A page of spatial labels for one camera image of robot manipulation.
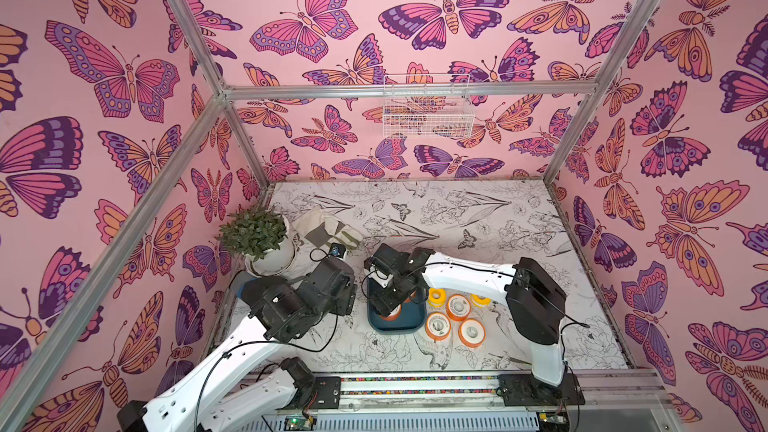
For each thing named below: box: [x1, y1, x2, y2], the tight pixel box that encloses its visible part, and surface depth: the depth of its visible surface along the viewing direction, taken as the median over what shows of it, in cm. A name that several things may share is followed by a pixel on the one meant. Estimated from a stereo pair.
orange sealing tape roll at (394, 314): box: [380, 304, 402, 321], surface depth 85 cm
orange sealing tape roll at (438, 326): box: [425, 312, 451, 341], surface depth 85 cm
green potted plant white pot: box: [214, 205, 296, 276], surface depth 84 cm
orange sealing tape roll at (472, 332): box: [458, 318, 487, 348], surface depth 83 cm
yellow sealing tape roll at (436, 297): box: [428, 287, 446, 308], surface depth 89 cm
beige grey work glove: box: [292, 206, 364, 247], surface depth 107 cm
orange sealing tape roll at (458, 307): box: [446, 294, 472, 321], surface depth 87 cm
